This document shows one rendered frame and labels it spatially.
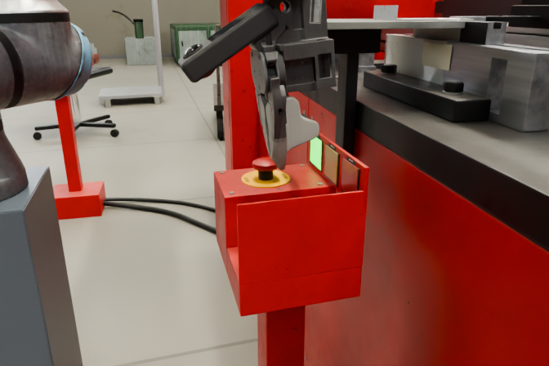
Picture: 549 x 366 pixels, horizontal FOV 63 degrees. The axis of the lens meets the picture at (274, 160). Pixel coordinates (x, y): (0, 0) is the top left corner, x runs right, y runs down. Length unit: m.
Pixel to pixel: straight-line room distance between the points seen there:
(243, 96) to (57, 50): 0.94
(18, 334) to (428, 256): 0.56
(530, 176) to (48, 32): 0.64
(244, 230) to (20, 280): 0.33
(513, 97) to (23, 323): 0.71
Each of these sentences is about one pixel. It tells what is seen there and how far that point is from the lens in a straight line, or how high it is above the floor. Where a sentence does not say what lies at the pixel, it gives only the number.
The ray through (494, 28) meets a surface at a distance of 0.73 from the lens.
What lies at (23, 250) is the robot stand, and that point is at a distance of 0.69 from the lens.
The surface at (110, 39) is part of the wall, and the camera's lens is 10.21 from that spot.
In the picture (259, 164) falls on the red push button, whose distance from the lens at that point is 0.64.
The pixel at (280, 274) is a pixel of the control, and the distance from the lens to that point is 0.56.
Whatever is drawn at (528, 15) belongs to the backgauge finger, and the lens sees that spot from 0.94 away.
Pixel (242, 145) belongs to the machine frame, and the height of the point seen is 0.55.
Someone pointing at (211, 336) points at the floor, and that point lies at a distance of 1.60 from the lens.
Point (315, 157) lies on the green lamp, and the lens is 0.69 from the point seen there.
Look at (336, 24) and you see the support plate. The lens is 0.65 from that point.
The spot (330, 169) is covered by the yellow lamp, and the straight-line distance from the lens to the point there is 0.64.
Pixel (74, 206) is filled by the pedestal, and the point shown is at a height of 0.07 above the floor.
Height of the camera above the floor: 1.02
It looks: 19 degrees down
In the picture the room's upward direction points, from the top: straight up
